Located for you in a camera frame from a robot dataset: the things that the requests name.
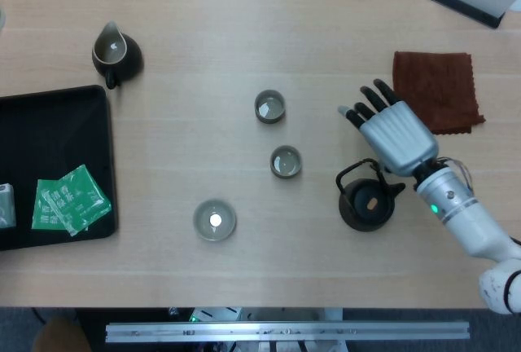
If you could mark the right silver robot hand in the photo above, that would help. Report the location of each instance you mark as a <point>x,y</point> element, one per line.
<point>399,136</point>

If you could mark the aluminium profile rail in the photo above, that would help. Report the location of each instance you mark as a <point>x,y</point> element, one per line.
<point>285,331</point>

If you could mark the orange object under table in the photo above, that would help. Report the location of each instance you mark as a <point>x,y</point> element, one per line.
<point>61,335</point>

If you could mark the small dark teacup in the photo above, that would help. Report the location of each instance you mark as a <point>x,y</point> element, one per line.
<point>285,162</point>
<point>269,107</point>

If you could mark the green tea packet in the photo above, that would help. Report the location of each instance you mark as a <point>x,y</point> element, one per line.
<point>79,201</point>
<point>42,210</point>

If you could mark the dark ceramic pouring pitcher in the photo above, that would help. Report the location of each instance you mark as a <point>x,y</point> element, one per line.
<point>131,62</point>

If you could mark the black rectangular tray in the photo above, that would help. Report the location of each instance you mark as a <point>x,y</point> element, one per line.
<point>49,132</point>

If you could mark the brown folded cloth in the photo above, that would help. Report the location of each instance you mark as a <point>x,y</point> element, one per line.
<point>439,87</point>

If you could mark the white electronics box under table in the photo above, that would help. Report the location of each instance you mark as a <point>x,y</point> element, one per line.
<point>215,314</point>

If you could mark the wide grey tea bowl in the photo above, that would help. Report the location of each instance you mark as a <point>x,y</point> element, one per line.
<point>214,220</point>

